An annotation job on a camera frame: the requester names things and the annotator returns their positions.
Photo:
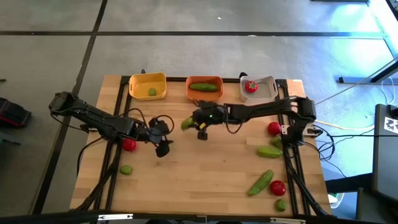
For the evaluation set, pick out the orange plastic basket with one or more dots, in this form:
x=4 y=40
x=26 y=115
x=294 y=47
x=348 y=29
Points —
x=196 y=96

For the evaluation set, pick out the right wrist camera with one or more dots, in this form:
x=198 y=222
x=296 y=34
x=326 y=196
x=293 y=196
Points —
x=202 y=135

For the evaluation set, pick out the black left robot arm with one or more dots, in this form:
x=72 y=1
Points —
x=93 y=115

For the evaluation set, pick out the white plastic basket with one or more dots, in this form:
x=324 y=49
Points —
x=264 y=93

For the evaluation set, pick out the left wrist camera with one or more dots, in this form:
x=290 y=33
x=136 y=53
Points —
x=162 y=151

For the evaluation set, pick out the red tomato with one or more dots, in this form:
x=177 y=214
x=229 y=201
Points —
x=277 y=188
x=129 y=145
x=251 y=86
x=274 y=128

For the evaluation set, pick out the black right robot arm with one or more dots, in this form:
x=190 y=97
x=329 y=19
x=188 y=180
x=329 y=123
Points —
x=264 y=109

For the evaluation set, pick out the white green object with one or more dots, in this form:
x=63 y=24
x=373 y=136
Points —
x=335 y=199

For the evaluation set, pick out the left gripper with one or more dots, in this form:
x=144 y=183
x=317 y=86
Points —
x=152 y=130

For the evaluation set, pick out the green lime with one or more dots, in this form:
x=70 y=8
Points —
x=126 y=170
x=152 y=91
x=280 y=205
x=276 y=142

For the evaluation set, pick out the dark grey object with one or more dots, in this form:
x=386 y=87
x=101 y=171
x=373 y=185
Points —
x=9 y=140

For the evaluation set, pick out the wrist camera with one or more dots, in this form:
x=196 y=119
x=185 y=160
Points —
x=162 y=151
x=202 y=135

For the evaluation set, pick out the black metal table frame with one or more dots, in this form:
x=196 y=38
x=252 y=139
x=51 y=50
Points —
x=175 y=79

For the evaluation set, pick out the black stand leg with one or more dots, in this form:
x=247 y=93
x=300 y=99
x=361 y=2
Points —
x=367 y=79

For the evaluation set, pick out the light green cucumber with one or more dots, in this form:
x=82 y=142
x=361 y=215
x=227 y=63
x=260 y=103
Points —
x=186 y=124

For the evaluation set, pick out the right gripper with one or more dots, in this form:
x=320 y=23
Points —
x=210 y=115

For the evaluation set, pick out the dark green cucumber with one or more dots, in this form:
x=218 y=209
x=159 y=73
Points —
x=203 y=87

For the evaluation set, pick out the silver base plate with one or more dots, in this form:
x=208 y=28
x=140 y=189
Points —
x=284 y=129

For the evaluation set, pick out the black red bag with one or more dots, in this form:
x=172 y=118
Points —
x=14 y=113

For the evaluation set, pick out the dark grey cabinet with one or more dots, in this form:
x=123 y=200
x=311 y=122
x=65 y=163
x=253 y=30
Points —
x=385 y=155

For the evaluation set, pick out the white printed label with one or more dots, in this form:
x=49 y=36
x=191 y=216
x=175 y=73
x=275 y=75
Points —
x=391 y=125

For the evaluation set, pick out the silver metal bracket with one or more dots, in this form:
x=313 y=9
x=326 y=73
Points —
x=115 y=216
x=287 y=220

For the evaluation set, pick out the yellow plastic basket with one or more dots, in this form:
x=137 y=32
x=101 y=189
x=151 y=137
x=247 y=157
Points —
x=140 y=90

